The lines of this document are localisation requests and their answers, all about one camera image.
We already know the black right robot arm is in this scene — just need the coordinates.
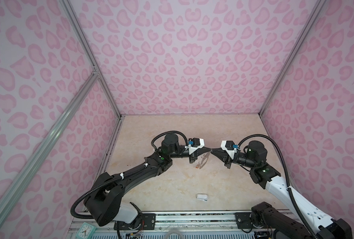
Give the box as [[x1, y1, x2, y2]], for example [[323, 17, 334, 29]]
[[211, 140, 353, 239]]

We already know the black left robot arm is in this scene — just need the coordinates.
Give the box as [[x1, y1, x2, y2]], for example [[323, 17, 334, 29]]
[[83, 130, 211, 229]]

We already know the small white plastic object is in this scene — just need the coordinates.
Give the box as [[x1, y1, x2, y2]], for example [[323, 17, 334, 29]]
[[197, 194, 208, 201]]

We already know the teal box corner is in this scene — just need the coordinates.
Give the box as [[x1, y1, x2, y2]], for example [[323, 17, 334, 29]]
[[284, 229, 302, 239]]

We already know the teal alarm clock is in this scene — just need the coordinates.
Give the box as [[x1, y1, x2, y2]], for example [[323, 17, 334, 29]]
[[75, 223, 96, 239]]

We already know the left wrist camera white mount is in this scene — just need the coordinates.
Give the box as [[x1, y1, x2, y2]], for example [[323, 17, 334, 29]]
[[186, 138, 205, 155]]

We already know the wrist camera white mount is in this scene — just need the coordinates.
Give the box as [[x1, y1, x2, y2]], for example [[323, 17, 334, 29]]
[[221, 140, 239, 159], [186, 138, 205, 155]]

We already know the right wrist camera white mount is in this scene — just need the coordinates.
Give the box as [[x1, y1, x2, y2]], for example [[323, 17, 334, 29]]
[[221, 140, 239, 159]]

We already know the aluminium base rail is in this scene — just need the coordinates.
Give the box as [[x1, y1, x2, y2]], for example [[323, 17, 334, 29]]
[[65, 210, 289, 239]]

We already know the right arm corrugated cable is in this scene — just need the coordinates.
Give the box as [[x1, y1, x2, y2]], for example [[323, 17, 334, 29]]
[[236, 133, 318, 239]]

